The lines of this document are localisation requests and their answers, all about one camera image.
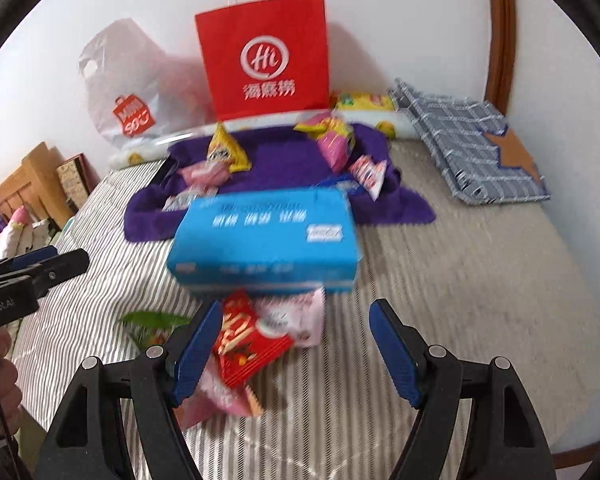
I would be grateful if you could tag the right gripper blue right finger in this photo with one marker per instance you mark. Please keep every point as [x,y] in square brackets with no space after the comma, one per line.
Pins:
[403,351]

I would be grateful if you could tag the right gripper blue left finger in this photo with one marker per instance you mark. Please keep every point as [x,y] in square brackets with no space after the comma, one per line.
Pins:
[189,348]

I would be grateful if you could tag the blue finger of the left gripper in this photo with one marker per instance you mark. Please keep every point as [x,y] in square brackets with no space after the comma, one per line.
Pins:
[13,264]

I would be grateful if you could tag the green snack packet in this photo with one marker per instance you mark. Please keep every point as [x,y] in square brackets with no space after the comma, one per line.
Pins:
[149,328]

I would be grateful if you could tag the red gold snack packet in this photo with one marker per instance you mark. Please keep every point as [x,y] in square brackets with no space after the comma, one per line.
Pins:
[246,343]

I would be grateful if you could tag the dark blue snack packet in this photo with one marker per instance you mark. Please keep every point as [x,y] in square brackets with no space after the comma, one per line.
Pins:
[345,183]

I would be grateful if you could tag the plush toy pile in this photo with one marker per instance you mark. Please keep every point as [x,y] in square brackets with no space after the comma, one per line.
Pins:
[22,234]

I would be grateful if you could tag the wooden headboard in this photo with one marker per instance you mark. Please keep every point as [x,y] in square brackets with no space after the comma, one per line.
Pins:
[35,184]

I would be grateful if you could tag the patterned box by headboard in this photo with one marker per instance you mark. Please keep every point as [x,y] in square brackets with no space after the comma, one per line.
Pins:
[77,179]

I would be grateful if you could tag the silver clear packet on towel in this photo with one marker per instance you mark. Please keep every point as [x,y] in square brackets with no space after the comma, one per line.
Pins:
[184,199]

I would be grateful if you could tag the blue tissue pack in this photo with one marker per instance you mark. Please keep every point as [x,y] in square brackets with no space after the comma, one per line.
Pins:
[269,243]

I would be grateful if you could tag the pink white small packet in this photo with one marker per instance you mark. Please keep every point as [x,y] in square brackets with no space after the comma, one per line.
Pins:
[369,174]

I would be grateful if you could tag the white plastic Miniso bag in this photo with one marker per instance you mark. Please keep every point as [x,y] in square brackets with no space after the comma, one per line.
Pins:
[136,91]

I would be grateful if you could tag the yellow triangular snack packet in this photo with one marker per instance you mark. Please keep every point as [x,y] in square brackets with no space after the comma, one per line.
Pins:
[224,148]

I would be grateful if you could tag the blue plaid folded cloth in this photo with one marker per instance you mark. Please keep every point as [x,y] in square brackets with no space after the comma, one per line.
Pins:
[477,152]

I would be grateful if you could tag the purple towel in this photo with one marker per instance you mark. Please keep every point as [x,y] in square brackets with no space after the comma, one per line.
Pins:
[281,157]

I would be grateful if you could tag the pink yellow snack packet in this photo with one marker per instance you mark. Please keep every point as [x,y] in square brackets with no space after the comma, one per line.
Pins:
[333,136]

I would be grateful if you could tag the yellow snack bag at back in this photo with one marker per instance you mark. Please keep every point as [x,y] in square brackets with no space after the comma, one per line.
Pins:
[362,101]

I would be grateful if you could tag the red paper shopping bag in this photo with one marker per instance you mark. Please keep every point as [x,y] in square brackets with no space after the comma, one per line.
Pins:
[265,57]

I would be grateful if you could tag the brown wooden door frame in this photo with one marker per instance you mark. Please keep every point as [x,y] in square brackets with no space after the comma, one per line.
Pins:
[502,55]

